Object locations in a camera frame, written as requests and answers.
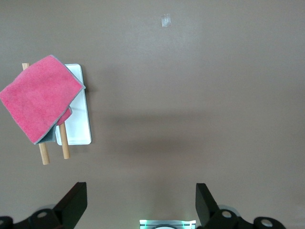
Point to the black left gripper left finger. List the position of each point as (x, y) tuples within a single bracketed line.
[(71, 205)]

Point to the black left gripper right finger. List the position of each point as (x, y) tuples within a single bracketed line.
[(207, 207)]

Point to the pink microfibre cloth grey edge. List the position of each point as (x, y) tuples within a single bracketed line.
[(35, 95)]

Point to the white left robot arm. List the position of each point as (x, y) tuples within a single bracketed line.
[(165, 227)]

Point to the white rectangular rack base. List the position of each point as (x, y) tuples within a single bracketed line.
[(79, 114)]

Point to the clear tape piece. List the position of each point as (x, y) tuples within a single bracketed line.
[(166, 20)]

